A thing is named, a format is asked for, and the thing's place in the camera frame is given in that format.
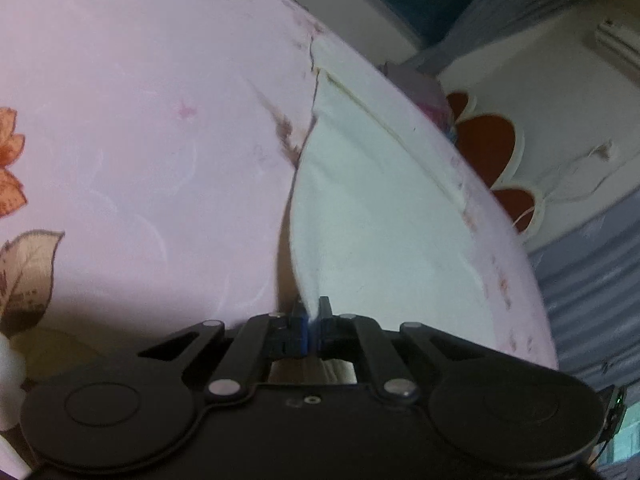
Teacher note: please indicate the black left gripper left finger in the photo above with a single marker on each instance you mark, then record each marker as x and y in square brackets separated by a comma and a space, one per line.
[250, 350]

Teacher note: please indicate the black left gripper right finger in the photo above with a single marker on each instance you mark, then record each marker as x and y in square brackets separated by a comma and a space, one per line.
[361, 341]

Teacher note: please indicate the white small cloth garment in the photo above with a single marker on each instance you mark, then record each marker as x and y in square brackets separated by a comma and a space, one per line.
[377, 215]

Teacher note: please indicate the pile of folded clothes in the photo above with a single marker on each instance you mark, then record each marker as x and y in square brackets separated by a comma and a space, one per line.
[426, 93]

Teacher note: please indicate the red white scalloped headboard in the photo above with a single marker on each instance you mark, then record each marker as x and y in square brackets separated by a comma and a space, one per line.
[494, 146]

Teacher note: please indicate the pink floral bed quilt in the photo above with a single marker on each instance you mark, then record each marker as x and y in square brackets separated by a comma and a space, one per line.
[149, 150]

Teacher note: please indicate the grey curtain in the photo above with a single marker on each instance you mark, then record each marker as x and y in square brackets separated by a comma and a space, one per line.
[484, 22]

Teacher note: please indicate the white wall air conditioner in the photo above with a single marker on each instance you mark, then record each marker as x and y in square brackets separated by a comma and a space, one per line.
[620, 40]

